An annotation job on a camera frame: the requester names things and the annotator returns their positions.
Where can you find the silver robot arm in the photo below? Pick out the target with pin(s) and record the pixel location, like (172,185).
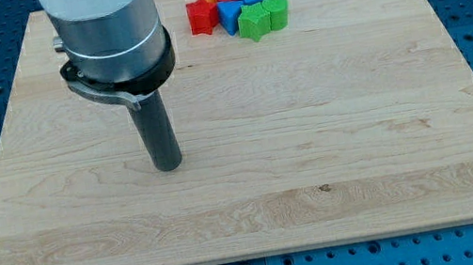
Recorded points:
(108,40)

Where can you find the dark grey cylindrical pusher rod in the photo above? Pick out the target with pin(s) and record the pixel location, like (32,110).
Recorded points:
(156,132)

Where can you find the green star block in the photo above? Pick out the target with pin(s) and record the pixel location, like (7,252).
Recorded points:
(254,22)

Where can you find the blue triangular block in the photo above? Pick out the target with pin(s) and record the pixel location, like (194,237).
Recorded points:
(228,15)

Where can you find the red star block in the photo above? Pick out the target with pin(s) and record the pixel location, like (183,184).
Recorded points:
(203,17)

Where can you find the light wooden board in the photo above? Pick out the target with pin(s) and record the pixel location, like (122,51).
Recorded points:
(353,123)

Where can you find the green cylinder block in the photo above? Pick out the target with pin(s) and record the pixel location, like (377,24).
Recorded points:
(279,12)

